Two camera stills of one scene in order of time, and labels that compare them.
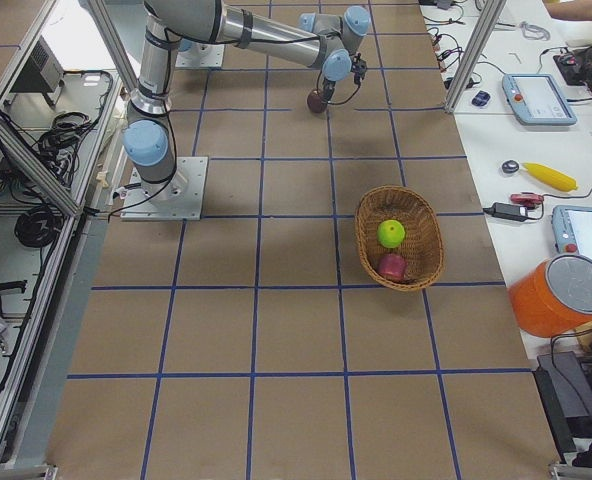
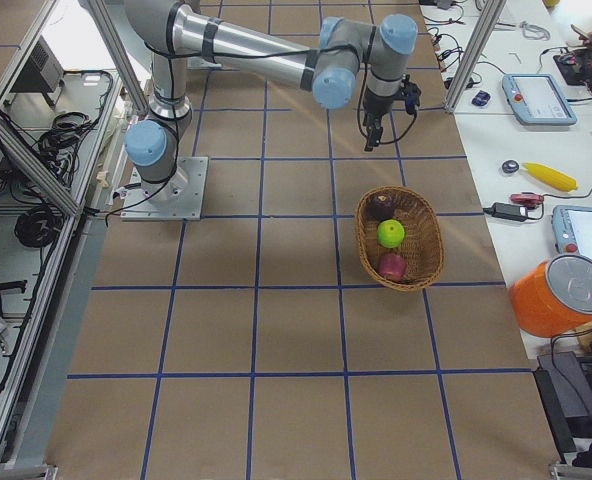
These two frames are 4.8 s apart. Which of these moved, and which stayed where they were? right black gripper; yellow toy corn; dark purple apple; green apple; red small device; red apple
Moved: dark purple apple; right black gripper
Stayed: red apple; yellow toy corn; red small device; green apple
